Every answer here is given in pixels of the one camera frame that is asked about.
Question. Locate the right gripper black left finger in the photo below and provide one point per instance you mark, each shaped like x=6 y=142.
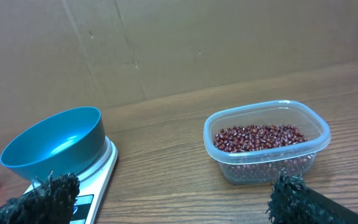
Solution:
x=52 y=202

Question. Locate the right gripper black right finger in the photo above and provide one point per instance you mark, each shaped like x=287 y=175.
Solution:
x=291 y=201

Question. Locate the white digital kitchen scale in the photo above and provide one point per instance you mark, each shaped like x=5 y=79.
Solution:
x=94 y=181

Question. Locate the blue plastic bowl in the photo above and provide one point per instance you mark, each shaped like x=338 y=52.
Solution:
x=66 y=142

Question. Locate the clear plastic food container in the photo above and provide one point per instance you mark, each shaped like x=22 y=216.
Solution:
x=267 y=165

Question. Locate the red adzuki beans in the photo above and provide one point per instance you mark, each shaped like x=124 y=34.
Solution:
x=249 y=138

